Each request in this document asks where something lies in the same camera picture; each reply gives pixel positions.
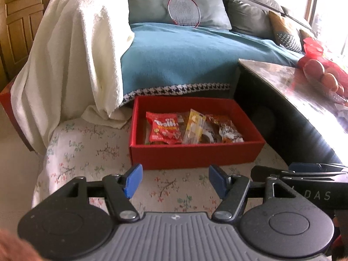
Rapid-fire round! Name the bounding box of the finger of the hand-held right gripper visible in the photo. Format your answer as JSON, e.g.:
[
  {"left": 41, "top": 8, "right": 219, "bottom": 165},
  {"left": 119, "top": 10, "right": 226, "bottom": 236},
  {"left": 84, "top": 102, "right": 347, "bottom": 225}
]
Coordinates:
[
  {"left": 289, "top": 162, "right": 348, "bottom": 173},
  {"left": 251, "top": 165, "right": 299, "bottom": 181}
]

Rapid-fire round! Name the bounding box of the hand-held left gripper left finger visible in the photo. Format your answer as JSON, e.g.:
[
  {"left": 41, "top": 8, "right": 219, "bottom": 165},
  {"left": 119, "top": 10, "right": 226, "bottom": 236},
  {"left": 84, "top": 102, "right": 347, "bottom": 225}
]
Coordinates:
[{"left": 54, "top": 164, "right": 144, "bottom": 222}]

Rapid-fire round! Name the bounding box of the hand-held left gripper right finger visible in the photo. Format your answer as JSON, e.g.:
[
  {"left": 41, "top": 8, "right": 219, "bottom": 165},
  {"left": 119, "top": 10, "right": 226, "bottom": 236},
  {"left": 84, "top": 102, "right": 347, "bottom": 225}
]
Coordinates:
[{"left": 209, "top": 164, "right": 302, "bottom": 222}]

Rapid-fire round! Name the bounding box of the red cardboard box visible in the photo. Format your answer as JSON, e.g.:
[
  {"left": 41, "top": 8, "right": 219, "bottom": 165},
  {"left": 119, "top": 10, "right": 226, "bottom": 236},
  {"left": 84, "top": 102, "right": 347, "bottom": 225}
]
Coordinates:
[{"left": 129, "top": 96, "right": 265, "bottom": 170}]

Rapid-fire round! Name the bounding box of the white black-lettered snack packet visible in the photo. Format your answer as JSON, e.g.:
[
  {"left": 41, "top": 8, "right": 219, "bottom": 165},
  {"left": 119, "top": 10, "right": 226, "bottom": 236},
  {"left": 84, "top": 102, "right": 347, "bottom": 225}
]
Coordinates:
[{"left": 200, "top": 129, "right": 218, "bottom": 144}]

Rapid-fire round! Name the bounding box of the brown torn snack packet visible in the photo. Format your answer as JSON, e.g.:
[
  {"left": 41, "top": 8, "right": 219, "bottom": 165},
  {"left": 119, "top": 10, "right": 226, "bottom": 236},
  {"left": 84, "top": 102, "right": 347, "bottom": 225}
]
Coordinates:
[{"left": 219, "top": 119, "right": 244, "bottom": 143}]

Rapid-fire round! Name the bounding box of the orange snack packet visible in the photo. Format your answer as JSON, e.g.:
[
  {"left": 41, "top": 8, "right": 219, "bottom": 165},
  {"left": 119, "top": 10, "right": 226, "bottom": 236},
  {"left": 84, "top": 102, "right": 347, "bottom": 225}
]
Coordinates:
[{"left": 204, "top": 114, "right": 231, "bottom": 131}]

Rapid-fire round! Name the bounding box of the red gummy packet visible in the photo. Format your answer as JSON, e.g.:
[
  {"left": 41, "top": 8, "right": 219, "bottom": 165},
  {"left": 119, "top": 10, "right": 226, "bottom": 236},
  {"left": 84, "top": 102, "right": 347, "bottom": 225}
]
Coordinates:
[{"left": 145, "top": 111, "right": 185, "bottom": 144}]

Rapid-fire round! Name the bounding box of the yellow snack packet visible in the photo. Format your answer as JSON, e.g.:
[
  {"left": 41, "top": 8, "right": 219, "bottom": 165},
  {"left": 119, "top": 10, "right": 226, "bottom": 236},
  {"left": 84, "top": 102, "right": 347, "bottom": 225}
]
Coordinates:
[{"left": 182, "top": 109, "right": 207, "bottom": 145}]

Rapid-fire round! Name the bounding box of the dark coffee table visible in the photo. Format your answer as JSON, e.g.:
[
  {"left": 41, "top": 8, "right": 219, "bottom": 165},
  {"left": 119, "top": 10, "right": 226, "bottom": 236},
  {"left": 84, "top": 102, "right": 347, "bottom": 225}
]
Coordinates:
[{"left": 234, "top": 58, "right": 348, "bottom": 166}]

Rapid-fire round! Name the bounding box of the glass fruit bowl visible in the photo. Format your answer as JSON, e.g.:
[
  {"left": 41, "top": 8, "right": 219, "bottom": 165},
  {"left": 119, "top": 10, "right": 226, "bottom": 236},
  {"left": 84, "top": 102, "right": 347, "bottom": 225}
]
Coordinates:
[{"left": 303, "top": 71, "right": 348, "bottom": 104}]

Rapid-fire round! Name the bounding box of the red plastic bag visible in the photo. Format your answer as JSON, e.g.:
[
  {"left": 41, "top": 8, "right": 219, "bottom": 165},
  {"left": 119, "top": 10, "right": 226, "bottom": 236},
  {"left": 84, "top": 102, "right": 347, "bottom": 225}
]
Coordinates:
[{"left": 298, "top": 37, "right": 348, "bottom": 70}]

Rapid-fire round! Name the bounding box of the blue blanket with houndstooth trim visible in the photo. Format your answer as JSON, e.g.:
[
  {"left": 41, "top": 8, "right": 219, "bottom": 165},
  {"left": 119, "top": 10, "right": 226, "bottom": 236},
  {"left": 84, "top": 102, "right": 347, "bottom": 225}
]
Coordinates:
[{"left": 120, "top": 22, "right": 305, "bottom": 106}]

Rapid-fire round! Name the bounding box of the reddish brown cloth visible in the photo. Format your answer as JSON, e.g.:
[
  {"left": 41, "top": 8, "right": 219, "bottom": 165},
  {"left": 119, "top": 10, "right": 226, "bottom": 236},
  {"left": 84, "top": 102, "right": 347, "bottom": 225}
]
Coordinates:
[{"left": 0, "top": 228, "right": 41, "bottom": 261}]

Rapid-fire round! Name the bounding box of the patterned throw pillow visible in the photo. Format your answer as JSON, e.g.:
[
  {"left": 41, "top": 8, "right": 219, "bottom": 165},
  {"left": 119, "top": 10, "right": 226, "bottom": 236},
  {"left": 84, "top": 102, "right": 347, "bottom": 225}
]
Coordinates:
[{"left": 269, "top": 11, "right": 303, "bottom": 53}]

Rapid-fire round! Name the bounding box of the white towel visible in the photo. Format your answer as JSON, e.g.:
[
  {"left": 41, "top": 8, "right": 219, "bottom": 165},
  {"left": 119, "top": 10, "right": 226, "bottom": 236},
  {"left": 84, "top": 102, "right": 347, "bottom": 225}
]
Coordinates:
[{"left": 11, "top": 0, "right": 135, "bottom": 155}]

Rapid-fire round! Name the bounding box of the red furniture piece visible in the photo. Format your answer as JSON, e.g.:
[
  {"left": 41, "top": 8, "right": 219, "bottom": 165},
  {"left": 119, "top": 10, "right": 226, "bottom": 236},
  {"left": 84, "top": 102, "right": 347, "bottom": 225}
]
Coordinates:
[{"left": 0, "top": 85, "right": 30, "bottom": 150}]

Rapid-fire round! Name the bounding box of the dark grey cushion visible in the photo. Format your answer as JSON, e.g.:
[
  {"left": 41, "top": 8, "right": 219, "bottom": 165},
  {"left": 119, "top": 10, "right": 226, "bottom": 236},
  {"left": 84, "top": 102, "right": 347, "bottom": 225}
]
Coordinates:
[{"left": 228, "top": 0, "right": 283, "bottom": 37}]

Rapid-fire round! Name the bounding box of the window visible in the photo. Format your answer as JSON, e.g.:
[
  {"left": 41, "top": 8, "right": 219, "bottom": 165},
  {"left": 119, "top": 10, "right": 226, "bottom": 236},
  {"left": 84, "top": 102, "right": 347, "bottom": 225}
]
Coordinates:
[{"left": 304, "top": 0, "right": 348, "bottom": 63}]

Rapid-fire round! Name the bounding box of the red badminton racket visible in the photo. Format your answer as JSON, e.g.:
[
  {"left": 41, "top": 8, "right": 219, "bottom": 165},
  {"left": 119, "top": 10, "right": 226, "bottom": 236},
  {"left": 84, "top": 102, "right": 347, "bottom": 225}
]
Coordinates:
[{"left": 167, "top": 0, "right": 201, "bottom": 28}]

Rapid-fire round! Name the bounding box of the large grey-green cushion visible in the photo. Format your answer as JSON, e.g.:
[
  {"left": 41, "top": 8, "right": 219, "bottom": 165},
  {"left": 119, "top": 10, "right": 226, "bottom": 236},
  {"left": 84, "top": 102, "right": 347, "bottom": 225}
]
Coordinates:
[{"left": 128, "top": 0, "right": 232, "bottom": 30}]

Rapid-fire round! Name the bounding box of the wooden door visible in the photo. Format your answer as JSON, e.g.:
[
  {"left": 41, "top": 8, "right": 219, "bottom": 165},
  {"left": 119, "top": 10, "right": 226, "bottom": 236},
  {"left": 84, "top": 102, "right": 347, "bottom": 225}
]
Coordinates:
[{"left": 0, "top": 0, "right": 52, "bottom": 87}]

